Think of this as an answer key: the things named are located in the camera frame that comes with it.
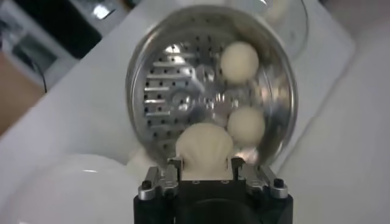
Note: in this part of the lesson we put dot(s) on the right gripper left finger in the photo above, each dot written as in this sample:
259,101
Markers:
161,182

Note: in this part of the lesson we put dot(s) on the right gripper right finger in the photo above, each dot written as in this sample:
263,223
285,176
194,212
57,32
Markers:
259,182

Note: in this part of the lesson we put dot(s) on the white steamed baozi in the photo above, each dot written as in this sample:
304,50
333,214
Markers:
204,146
246,124
239,61

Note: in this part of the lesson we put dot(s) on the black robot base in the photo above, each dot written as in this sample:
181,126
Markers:
61,24

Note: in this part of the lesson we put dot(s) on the perforated steel steamer basket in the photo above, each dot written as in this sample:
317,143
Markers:
170,91

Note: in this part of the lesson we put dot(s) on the white round plate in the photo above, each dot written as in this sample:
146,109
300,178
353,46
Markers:
76,188

